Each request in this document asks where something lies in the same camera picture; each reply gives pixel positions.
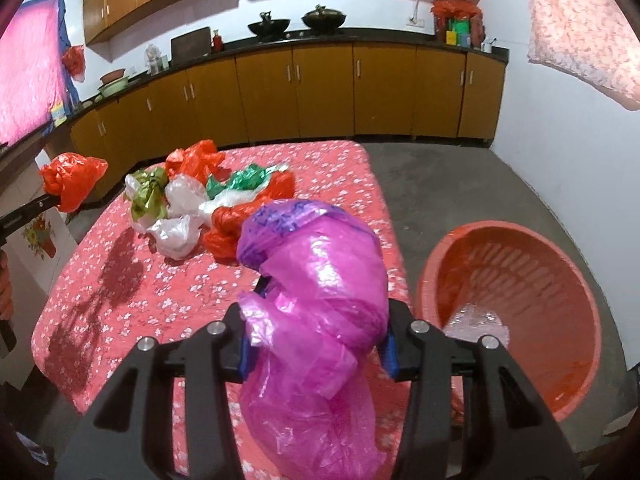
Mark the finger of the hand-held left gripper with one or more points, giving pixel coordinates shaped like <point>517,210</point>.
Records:
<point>27,212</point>

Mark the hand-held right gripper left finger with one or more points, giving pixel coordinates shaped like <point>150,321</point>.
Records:
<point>245,360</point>

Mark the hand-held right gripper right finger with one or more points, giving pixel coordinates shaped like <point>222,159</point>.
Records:
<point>390,356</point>

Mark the pink plastic bag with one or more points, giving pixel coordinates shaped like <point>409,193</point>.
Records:
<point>310,280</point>

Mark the red plastic basket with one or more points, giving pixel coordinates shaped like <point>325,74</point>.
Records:
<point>550,360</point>

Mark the person's left hand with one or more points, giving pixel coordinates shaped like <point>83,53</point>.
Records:
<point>4,285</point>

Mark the white cabinet with flower print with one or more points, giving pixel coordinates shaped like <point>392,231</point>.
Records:
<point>45,270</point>

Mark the red floral tablecloth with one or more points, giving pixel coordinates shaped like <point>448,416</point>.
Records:
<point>125,320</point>

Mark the olive green plastic bag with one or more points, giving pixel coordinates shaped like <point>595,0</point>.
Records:
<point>150,195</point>

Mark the clear white plastic bag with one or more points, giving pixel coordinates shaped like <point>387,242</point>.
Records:
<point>225,203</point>
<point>182,195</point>
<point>175,237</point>

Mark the pink quilt with blue border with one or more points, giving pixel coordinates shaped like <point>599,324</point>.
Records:
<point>30,70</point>

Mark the green basin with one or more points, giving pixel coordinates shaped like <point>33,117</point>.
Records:
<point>114,90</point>

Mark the pink basin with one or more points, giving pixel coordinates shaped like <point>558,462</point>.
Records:
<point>115,77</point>

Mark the clear jar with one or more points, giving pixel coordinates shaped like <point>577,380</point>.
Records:
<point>156,60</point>

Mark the dark cutting board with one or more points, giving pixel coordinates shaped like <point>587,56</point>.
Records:
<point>190,45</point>

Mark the small red bottle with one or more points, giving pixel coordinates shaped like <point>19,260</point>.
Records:
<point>217,42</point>

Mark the yellow lower kitchen cabinets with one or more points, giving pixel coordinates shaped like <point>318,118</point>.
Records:
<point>320,95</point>

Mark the white cup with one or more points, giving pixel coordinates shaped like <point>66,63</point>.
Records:
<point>487,46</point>

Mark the green and yellow box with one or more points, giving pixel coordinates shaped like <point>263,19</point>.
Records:
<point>457,35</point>

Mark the black wok with lid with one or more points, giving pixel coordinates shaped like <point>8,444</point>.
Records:
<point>324,19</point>

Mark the red bag with containers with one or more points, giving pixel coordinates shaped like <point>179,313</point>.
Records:
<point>457,10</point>

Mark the pink hanging cloth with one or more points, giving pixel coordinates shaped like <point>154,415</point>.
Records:
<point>585,25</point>

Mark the red bag hanging on wall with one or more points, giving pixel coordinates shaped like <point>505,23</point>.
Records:
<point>74,62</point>

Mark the white wall socket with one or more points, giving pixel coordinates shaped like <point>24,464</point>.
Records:
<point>415,21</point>

